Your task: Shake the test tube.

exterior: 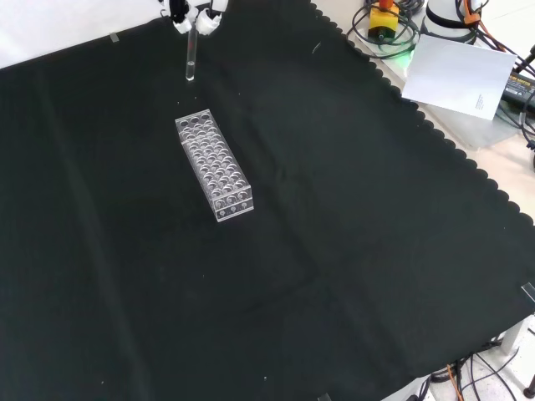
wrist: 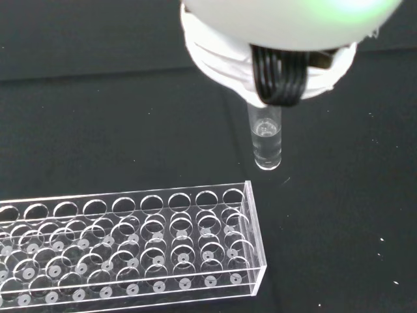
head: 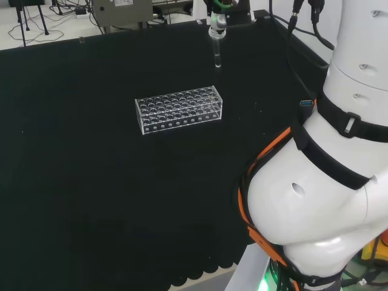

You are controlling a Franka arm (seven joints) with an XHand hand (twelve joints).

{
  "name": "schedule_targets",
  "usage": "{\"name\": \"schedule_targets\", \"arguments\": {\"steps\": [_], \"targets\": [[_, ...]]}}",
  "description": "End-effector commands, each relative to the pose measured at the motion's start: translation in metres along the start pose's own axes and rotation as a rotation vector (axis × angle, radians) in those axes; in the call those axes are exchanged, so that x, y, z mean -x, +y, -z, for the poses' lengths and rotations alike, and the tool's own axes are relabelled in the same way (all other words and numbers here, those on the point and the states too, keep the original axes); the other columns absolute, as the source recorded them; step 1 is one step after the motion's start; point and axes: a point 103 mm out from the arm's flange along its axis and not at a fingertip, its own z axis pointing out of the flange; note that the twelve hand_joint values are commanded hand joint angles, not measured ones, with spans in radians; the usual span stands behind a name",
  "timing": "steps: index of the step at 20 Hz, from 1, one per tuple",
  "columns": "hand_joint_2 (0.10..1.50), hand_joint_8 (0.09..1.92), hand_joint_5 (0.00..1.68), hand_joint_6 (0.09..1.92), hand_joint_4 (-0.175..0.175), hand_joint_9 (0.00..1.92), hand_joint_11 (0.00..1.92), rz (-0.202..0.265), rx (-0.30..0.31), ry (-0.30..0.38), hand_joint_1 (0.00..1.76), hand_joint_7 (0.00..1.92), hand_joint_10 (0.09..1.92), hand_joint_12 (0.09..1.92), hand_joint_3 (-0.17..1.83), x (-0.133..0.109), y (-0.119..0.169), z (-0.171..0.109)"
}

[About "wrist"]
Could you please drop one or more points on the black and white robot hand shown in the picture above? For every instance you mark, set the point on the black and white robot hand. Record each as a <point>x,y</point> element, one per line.
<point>277,39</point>

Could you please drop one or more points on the clear plastic test tube rack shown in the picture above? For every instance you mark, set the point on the clear plastic test tube rack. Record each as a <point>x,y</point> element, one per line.
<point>146,247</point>

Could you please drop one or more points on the black bench cloth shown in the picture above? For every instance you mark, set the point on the black bench cloth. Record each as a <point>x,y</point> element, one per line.
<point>97,114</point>

